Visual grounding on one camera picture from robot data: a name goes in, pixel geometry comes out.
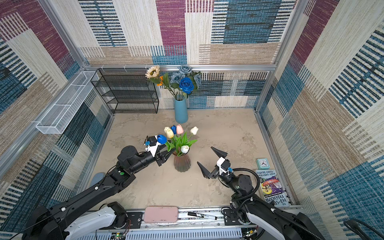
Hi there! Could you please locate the dark red glass vase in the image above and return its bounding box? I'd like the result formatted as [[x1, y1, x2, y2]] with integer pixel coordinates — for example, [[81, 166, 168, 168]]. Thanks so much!
[[173, 154, 191, 172]]

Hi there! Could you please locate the blue tulip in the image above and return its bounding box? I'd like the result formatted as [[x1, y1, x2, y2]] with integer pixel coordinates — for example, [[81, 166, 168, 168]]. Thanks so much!
[[157, 135, 173, 152], [171, 125, 178, 135]]

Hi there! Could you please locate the pale white tulip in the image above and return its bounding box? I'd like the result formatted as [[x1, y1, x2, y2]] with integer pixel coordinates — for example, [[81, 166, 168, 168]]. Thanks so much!
[[178, 145, 190, 157]]

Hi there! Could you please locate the pink tulip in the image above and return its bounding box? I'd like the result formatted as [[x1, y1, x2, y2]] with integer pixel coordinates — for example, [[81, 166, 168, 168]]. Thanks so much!
[[176, 125, 184, 149]]

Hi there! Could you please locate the light blue ceramic vase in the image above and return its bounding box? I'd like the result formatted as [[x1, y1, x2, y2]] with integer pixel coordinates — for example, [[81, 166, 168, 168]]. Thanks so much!
[[174, 97, 188, 124]]

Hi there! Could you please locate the blue rose bouquet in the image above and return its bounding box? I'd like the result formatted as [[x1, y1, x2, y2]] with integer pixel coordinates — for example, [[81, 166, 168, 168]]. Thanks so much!
[[166, 65, 202, 101]]

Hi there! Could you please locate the orange marigold flower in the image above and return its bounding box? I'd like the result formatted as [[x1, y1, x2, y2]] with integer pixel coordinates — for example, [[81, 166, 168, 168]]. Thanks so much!
[[157, 76, 164, 86]]

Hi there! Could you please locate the cream sunflower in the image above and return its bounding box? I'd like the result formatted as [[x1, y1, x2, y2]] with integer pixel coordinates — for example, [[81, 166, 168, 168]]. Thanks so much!
[[145, 66, 176, 98]]

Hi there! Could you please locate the yellow tulip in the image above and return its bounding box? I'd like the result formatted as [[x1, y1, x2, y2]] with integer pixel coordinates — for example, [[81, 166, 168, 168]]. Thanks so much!
[[165, 128, 179, 155]]

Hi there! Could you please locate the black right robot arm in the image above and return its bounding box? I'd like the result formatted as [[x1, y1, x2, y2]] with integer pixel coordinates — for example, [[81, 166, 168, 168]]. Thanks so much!
[[198, 147, 324, 240]]

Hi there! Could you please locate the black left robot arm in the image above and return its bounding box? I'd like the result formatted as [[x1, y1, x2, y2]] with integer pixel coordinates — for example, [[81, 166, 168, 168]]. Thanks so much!
[[22, 145, 175, 240]]

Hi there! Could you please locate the black marker pen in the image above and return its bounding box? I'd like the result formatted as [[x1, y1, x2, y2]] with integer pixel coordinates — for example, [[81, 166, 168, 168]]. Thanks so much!
[[188, 212, 218, 220]]

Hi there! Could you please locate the small teal clock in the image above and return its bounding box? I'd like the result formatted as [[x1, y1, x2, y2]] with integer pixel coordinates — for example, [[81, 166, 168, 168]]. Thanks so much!
[[257, 158, 271, 170]]

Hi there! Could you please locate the pink case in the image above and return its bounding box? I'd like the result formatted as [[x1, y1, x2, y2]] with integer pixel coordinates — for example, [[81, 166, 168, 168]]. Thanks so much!
[[143, 206, 179, 224]]

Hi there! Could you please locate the colourful book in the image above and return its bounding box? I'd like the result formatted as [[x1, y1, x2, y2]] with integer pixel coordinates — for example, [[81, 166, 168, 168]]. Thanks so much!
[[256, 170, 290, 208]]

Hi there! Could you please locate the grey blue glasses case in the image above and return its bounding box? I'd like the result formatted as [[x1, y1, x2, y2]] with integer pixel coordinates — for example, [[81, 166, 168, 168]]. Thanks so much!
[[90, 172, 106, 186]]

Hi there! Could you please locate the black mesh shelf rack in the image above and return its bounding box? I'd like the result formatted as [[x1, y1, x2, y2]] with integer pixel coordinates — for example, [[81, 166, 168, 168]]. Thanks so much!
[[91, 68, 159, 114]]

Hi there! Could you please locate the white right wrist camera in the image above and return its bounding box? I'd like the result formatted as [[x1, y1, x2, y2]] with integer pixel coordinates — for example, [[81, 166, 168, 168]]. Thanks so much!
[[217, 157, 234, 176]]

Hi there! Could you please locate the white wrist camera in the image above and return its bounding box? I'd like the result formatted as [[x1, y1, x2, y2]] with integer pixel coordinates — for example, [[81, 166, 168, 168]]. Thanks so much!
[[144, 136, 161, 157], [217, 157, 234, 176]]

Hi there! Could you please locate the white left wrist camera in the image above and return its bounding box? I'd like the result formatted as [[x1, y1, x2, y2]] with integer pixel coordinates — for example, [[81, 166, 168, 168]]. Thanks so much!
[[144, 136, 161, 157]]

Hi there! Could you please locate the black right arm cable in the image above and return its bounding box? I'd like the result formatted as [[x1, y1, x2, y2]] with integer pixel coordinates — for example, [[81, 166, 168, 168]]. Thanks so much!
[[217, 167, 331, 240]]

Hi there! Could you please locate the white wire mesh basket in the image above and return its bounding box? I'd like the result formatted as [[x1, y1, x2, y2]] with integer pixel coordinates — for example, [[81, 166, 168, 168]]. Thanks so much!
[[36, 71, 95, 135]]

